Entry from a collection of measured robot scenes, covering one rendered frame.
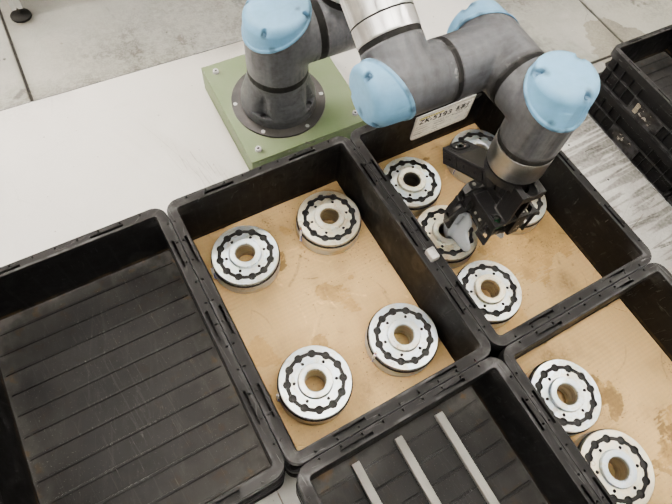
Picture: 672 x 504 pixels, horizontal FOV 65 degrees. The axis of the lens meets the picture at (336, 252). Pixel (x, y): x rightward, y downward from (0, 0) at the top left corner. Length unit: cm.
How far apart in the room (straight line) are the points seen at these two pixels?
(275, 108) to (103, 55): 145
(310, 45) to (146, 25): 160
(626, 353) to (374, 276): 40
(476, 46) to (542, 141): 13
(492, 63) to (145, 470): 65
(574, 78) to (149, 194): 77
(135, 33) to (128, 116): 129
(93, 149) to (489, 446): 90
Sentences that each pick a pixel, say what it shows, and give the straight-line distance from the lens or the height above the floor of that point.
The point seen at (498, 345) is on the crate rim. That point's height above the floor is 93.
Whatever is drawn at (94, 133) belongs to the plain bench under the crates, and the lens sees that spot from 121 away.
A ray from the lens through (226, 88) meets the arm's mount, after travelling 115.
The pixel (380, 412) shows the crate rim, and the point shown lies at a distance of 67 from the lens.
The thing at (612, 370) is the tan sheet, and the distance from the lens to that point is 92.
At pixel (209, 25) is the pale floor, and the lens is 248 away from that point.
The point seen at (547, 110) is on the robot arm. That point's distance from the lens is 61.
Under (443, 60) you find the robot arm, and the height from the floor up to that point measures 118.
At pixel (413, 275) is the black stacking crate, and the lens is 80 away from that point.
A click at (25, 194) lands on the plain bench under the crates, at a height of 70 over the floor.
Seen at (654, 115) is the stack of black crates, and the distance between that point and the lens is 174.
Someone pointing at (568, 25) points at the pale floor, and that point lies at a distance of 283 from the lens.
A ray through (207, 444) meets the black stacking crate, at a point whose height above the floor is 83.
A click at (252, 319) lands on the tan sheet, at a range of 80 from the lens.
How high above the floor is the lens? 158
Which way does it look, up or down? 62 degrees down
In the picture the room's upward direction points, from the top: 10 degrees clockwise
